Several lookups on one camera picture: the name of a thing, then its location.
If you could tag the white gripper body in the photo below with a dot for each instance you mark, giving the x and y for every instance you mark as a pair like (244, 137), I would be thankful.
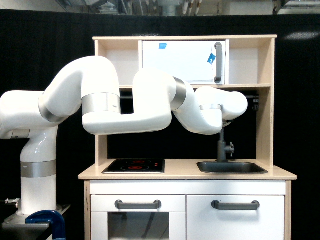
(227, 122)

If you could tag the grey toy faucet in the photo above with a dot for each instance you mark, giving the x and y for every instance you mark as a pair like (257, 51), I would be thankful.
(223, 149)

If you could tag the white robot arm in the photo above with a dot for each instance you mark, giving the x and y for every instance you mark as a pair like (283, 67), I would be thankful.
(91, 84)

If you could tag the grey sink basin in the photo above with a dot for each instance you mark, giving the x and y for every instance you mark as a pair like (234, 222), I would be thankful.
(230, 168)

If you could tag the blue tape piece right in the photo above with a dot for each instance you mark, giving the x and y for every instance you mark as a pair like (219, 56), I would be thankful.
(211, 58)

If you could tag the blue tape piece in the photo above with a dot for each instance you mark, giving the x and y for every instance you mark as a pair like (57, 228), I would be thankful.
(162, 46)
(211, 58)

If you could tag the white microwave door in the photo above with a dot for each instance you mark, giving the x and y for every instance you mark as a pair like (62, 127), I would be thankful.
(185, 60)

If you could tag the white cabinet door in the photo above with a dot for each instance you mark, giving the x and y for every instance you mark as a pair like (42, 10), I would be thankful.
(207, 223)

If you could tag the blue tape piece top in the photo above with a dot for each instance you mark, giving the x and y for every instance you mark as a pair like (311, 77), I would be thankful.
(162, 46)

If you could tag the white oven door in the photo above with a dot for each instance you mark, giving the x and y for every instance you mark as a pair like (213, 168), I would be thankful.
(165, 223)

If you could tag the black toy stovetop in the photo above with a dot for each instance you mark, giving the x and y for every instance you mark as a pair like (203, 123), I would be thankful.
(136, 166)

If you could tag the blue C-clamp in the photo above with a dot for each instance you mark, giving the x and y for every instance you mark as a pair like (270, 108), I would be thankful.
(52, 217)

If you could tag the wooden play kitchen frame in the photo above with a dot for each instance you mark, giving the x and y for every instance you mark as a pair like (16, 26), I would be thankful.
(251, 69)

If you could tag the black rail hooks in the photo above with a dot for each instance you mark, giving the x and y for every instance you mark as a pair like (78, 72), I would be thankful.
(255, 101)

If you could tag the grey microwave door handle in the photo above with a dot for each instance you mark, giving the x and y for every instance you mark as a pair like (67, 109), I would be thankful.
(219, 62)

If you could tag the grey cabinet door handle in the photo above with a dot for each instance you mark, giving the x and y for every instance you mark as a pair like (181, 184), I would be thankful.
(254, 205)

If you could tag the grey oven door handle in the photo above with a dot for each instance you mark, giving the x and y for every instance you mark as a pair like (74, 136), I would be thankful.
(120, 205)

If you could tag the silver cable connector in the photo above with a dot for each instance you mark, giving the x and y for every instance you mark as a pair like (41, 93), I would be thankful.
(12, 201)

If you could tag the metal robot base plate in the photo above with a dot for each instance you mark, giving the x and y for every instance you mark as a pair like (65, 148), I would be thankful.
(18, 219)

